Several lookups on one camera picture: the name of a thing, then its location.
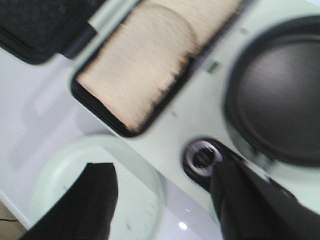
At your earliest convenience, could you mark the silver left control knob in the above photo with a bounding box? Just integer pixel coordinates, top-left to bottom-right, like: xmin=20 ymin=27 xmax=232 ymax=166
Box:
xmin=184 ymin=139 xmax=223 ymax=178

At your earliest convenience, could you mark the green breakfast maker base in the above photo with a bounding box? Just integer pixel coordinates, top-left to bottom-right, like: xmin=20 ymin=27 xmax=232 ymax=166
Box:
xmin=67 ymin=0 xmax=320 ymax=219

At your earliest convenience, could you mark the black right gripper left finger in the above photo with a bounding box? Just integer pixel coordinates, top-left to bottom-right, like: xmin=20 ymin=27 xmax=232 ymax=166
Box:
xmin=22 ymin=163 xmax=118 ymax=240

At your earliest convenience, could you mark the white bread slice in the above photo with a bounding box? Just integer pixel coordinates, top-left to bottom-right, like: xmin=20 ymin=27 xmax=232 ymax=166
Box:
xmin=76 ymin=3 xmax=196 ymax=132
xmin=124 ymin=0 xmax=245 ymax=57

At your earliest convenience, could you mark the black round frying pan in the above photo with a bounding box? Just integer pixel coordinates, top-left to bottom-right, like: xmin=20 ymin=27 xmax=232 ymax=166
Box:
xmin=224 ymin=15 xmax=320 ymax=167

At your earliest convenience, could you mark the light green plate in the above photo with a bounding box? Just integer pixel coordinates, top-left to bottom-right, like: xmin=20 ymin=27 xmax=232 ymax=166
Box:
xmin=30 ymin=135 xmax=164 ymax=240

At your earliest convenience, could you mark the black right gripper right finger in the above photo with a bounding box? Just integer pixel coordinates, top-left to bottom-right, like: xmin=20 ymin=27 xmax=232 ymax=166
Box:
xmin=210 ymin=160 xmax=320 ymax=240

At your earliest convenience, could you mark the green breakfast maker lid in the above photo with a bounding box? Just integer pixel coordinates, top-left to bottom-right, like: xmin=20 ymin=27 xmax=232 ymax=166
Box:
xmin=0 ymin=0 xmax=138 ymax=65

